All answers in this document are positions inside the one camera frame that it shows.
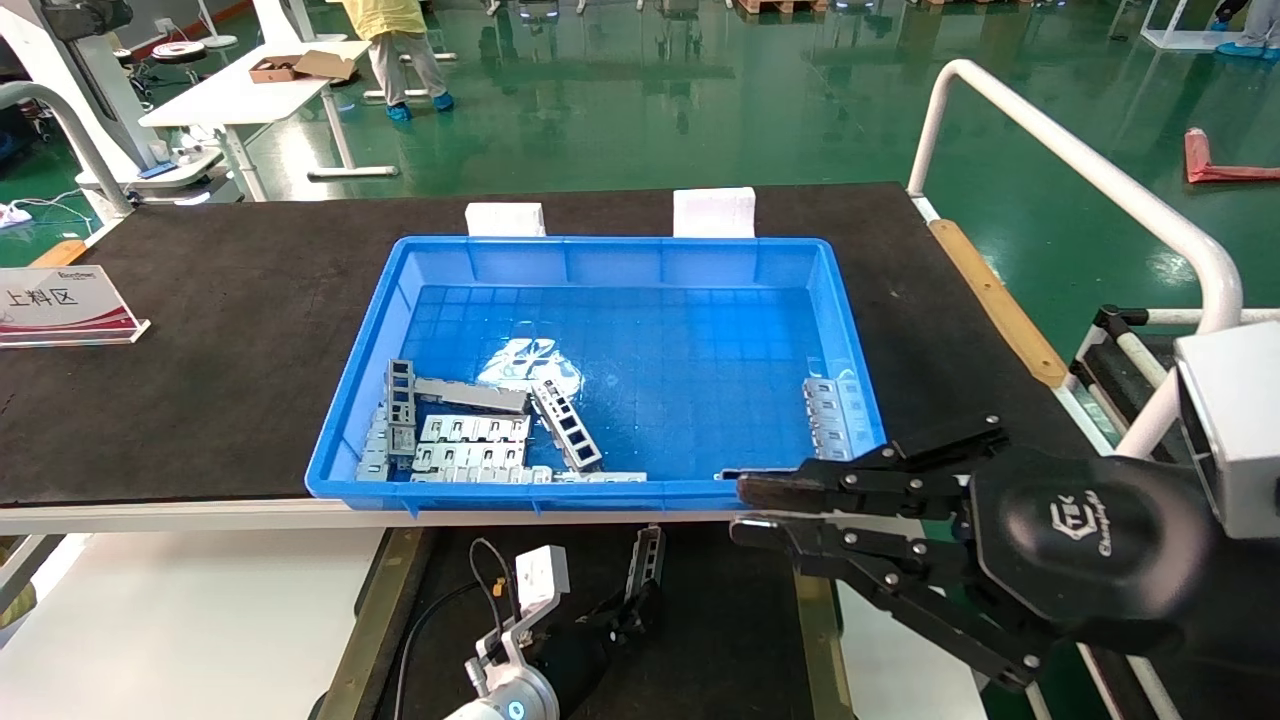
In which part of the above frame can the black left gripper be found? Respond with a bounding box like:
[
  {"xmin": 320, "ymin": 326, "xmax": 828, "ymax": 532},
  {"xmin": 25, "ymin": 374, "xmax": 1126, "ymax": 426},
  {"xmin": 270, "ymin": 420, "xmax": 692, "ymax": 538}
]
[{"xmin": 528, "ymin": 580, "xmax": 664, "ymax": 718}]

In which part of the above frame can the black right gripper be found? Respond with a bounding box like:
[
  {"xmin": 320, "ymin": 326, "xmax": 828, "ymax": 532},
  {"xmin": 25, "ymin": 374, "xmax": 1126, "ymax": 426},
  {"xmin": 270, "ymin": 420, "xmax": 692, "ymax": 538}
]
[{"xmin": 729, "ymin": 414, "xmax": 1280, "ymax": 701}]

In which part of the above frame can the grey metal channel bracket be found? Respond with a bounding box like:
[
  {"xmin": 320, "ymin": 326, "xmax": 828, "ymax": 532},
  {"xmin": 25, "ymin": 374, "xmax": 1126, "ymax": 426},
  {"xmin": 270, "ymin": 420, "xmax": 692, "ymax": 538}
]
[
  {"xmin": 624, "ymin": 524, "xmax": 667, "ymax": 607},
  {"xmin": 530, "ymin": 380, "xmax": 604, "ymax": 473},
  {"xmin": 413, "ymin": 376, "xmax": 531, "ymax": 415},
  {"xmin": 385, "ymin": 358, "xmax": 420, "ymax": 467}
]

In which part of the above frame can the slotted flat metal plate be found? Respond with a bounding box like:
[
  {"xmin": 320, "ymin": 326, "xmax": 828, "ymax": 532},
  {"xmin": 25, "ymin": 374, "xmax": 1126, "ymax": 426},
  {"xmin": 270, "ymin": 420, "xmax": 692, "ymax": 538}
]
[
  {"xmin": 411, "ymin": 442, "xmax": 530, "ymax": 471},
  {"xmin": 803, "ymin": 377, "xmax": 873, "ymax": 462},
  {"xmin": 419, "ymin": 414, "xmax": 532, "ymax": 444},
  {"xmin": 356, "ymin": 404, "xmax": 397, "ymax": 484}
]

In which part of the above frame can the long wooden edge strip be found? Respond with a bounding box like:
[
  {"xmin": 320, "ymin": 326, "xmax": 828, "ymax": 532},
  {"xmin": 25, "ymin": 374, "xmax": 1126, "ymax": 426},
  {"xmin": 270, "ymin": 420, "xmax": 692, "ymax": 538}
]
[{"xmin": 929, "ymin": 219, "xmax": 1070, "ymax": 390}]

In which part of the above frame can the blue plastic bin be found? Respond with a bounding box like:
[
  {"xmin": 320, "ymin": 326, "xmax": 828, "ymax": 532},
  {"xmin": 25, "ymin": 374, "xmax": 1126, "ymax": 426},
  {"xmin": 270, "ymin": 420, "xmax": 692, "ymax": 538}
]
[{"xmin": 305, "ymin": 235, "xmax": 894, "ymax": 516}]

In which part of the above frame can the white foam block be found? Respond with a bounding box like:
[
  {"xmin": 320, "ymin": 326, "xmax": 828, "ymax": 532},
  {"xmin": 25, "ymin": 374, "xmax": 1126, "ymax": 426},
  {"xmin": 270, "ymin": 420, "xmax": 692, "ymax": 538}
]
[
  {"xmin": 672, "ymin": 187, "xmax": 758, "ymax": 240},
  {"xmin": 465, "ymin": 202, "xmax": 548, "ymax": 239}
]

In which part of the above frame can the red object on floor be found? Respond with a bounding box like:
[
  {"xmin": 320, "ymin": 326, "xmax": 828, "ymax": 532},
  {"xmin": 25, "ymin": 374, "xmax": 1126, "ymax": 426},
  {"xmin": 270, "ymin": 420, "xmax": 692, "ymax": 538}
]
[{"xmin": 1183, "ymin": 127, "xmax": 1280, "ymax": 186}]

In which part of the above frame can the black table mat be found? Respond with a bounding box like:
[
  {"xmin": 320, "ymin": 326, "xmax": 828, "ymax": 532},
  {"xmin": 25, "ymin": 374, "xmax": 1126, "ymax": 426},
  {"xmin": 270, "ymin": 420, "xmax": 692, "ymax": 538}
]
[{"xmin": 0, "ymin": 183, "xmax": 1101, "ymax": 506}]

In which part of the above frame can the person in yellow coat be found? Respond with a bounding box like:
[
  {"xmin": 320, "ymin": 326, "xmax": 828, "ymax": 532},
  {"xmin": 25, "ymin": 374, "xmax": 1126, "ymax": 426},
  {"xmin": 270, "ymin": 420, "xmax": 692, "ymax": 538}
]
[{"xmin": 340, "ymin": 0, "xmax": 457, "ymax": 124}]

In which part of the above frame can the person with blue shoe covers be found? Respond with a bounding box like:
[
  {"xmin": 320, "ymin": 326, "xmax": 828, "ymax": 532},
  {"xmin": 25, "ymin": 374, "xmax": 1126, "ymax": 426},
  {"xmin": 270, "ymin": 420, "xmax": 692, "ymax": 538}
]
[{"xmin": 1210, "ymin": 0, "xmax": 1280, "ymax": 62}]

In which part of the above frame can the open cardboard box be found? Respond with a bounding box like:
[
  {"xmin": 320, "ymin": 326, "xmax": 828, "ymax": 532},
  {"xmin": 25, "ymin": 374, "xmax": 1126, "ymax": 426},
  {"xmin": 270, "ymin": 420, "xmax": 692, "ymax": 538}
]
[{"xmin": 248, "ymin": 50, "xmax": 359, "ymax": 85}]

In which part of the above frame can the acrylic sign with red print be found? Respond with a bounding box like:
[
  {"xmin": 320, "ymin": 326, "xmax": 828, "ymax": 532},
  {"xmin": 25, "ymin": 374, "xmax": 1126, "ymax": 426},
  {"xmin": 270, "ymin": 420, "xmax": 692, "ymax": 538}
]
[{"xmin": 0, "ymin": 265, "xmax": 152, "ymax": 348}]

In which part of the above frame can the white background table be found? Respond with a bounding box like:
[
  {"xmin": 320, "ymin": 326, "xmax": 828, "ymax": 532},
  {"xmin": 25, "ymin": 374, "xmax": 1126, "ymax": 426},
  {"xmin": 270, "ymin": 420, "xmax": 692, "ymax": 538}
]
[{"xmin": 139, "ymin": 40, "xmax": 401, "ymax": 203}]

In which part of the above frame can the white machine stand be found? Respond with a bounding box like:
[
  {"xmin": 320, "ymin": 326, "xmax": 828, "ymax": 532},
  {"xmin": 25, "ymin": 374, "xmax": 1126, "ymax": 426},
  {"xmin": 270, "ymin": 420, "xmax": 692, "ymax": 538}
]
[{"xmin": 0, "ymin": 0, "xmax": 243, "ymax": 207}]

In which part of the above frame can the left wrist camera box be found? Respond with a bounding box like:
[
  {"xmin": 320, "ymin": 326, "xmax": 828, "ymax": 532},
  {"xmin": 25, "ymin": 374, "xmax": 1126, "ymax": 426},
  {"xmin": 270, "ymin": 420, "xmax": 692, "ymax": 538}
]
[{"xmin": 465, "ymin": 544, "xmax": 572, "ymax": 698}]

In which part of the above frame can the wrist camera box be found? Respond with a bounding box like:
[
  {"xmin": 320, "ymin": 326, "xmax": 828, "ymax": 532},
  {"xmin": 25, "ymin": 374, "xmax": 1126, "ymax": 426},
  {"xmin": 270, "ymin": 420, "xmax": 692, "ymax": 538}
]
[
  {"xmin": 1174, "ymin": 322, "xmax": 1280, "ymax": 541},
  {"xmin": 465, "ymin": 544, "xmax": 572, "ymax": 698}
]

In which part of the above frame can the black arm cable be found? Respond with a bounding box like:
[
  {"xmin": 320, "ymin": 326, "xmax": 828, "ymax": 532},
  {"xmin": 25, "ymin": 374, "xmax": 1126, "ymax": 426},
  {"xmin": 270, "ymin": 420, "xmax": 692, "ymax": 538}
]
[{"xmin": 394, "ymin": 537, "xmax": 514, "ymax": 720}]

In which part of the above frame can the black metal frame bracket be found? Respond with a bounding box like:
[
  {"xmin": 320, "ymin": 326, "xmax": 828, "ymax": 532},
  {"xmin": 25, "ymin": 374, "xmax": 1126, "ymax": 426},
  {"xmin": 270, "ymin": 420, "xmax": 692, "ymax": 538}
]
[{"xmin": 1068, "ymin": 305, "xmax": 1183, "ymax": 441}]

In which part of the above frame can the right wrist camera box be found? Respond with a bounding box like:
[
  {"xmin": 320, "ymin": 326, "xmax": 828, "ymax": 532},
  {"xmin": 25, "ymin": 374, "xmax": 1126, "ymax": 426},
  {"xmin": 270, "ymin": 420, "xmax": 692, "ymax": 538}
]
[{"xmin": 1174, "ymin": 322, "xmax": 1280, "ymax": 541}]

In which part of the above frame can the white tubular guard rail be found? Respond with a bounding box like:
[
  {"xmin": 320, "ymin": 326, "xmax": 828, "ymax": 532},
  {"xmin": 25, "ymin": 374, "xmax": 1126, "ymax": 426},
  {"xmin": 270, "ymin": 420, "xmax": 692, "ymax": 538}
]
[{"xmin": 905, "ymin": 58, "xmax": 1280, "ymax": 463}]

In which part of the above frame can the grey tubular guard rail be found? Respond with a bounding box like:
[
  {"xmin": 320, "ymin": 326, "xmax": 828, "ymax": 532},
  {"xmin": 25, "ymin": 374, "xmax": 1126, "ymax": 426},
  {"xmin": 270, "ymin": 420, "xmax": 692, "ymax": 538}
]
[{"xmin": 0, "ymin": 81, "xmax": 137, "ymax": 222}]

